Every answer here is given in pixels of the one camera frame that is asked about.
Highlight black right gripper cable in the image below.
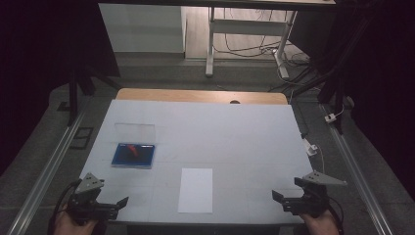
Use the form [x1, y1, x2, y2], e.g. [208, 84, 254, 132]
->
[326, 195, 346, 235]

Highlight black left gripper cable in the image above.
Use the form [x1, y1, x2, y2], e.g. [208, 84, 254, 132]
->
[48, 178, 83, 235]

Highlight person's right hand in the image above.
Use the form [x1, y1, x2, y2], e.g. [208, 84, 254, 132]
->
[300, 210, 341, 235]

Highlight person's left hand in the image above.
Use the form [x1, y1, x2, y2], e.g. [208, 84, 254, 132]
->
[53, 205, 99, 235]

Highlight blue case with clear lid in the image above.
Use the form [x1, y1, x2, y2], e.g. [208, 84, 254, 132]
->
[111, 122, 157, 170]

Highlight aluminium rail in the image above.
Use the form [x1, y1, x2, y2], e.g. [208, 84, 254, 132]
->
[6, 97, 90, 235]
[320, 103, 394, 235]

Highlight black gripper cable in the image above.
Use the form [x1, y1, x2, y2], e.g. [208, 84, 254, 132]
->
[48, 178, 83, 235]
[326, 195, 346, 235]

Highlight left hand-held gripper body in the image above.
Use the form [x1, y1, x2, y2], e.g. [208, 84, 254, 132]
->
[67, 171, 118, 226]

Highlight white desk frame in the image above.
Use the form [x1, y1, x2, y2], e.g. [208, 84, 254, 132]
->
[205, 6, 299, 80]

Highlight black floor cable tangle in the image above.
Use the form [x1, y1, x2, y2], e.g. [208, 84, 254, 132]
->
[213, 9, 311, 68]

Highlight white cabinet panel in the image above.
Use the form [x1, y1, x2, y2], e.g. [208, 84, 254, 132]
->
[98, 3, 186, 54]

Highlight black metal stand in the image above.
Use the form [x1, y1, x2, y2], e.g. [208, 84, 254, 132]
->
[66, 63, 122, 127]
[290, 19, 355, 135]

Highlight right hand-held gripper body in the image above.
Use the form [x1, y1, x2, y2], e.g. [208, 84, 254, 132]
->
[281, 170, 348, 219]

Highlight white paper sheet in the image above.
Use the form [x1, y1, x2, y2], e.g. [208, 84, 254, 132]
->
[177, 167, 214, 214]

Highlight white charger with cable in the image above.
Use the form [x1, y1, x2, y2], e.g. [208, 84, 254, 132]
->
[302, 137, 327, 174]

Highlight black curtain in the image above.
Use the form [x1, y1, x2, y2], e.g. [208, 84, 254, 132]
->
[289, 0, 415, 199]
[0, 0, 121, 177]

